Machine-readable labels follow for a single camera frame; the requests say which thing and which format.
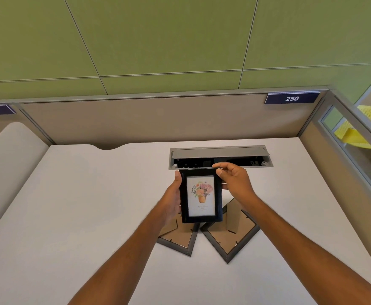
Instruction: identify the person's right forearm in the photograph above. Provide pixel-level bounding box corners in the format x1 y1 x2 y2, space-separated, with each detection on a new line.
236 194 371 305

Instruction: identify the black flower print picture frame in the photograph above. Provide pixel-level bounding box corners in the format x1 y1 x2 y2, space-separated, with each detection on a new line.
179 168 223 224

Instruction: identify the person's left forearm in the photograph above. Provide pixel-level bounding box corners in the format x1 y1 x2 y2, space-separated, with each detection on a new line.
67 204 174 305

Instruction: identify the grey framed glass side partition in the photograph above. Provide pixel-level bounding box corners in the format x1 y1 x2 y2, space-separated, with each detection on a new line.
297 89 371 277

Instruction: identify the beige desk partition panel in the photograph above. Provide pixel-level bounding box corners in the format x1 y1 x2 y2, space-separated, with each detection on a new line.
16 89 329 150

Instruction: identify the grey desk cable box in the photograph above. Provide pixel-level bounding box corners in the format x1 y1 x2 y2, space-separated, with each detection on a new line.
168 145 274 171

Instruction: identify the person's right hand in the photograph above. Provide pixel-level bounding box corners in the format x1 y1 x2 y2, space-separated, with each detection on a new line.
212 162 260 207

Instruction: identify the black frame with brown backing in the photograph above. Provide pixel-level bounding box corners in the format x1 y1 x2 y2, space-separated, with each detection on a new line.
156 214 200 257
200 198 261 264

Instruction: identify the person's left hand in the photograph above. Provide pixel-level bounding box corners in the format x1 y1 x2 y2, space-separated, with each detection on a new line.
157 170 183 226

